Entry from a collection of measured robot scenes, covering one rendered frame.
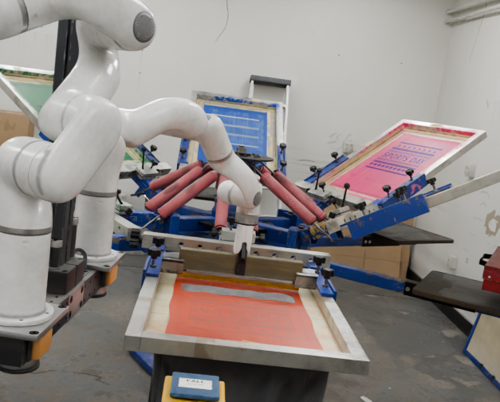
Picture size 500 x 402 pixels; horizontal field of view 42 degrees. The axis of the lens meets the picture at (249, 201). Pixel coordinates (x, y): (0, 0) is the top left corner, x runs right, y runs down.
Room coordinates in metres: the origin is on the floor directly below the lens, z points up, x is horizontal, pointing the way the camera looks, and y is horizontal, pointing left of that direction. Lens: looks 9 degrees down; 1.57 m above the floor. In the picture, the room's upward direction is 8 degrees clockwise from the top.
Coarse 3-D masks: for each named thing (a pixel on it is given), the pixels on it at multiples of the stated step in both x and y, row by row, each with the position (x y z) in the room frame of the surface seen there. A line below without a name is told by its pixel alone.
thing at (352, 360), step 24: (144, 288) 1.78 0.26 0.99; (144, 312) 1.59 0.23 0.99; (336, 312) 1.80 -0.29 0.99; (144, 336) 1.43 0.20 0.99; (168, 336) 1.45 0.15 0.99; (336, 336) 1.67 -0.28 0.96; (240, 360) 1.44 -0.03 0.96; (264, 360) 1.45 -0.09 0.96; (288, 360) 1.45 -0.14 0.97; (312, 360) 1.45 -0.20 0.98; (336, 360) 1.46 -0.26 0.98; (360, 360) 1.46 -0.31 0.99
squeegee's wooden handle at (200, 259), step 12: (180, 252) 2.02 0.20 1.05; (192, 252) 2.03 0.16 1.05; (204, 252) 2.03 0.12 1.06; (216, 252) 2.04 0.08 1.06; (228, 252) 2.06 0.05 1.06; (192, 264) 2.03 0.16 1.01; (204, 264) 2.03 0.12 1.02; (216, 264) 2.03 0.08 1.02; (228, 264) 2.04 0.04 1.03; (252, 264) 2.04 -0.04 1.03; (264, 264) 2.05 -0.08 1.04; (276, 264) 2.05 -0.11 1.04; (288, 264) 2.05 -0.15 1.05; (300, 264) 2.05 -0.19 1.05; (264, 276) 2.05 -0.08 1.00; (276, 276) 2.05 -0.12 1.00; (288, 276) 2.05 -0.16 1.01
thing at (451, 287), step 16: (336, 272) 2.64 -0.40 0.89; (352, 272) 2.61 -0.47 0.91; (368, 272) 2.59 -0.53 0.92; (432, 272) 2.64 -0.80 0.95; (384, 288) 2.55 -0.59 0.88; (400, 288) 2.52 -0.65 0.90; (416, 288) 2.35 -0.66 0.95; (432, 288) 2.38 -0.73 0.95; (448, 288) 2.41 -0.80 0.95; (464, 288) 2.45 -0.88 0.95; (480, 288) 2.48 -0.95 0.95; (448, 304) 2.43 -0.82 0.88; (464, 304) 2.24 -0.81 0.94; (480, 304) 2.25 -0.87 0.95; (496, 304) 2.28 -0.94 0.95
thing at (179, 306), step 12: (180, 288) 1.94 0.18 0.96; (180, 300) 1.82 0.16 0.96; (180, 312) 1.72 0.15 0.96; (168, 324) 1.62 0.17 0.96; (180, 324) 1.63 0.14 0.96; (192, 336) 1.56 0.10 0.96; (204, 336) 1.57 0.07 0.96; (216, 336) 1.58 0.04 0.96; (228, 336) 1.59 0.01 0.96; (240, 336) 1.60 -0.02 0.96
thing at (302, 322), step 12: (240, 288) 2.02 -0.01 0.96; (252, 288) 2.04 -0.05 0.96; (264, 288) 2.06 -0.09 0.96; (276, 288) 2.08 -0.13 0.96; (264, 300) 1.93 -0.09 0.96; (300, 300) 1.98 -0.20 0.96; (300, 312) 1.86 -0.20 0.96; (300, 324) 1.76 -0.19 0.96; (312, 324) 1.77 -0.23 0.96; (252, 336) 1.61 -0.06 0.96; (300, 336) 1.66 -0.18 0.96; (312, 336) 1.68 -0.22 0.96; (312, 348) 1.59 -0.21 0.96
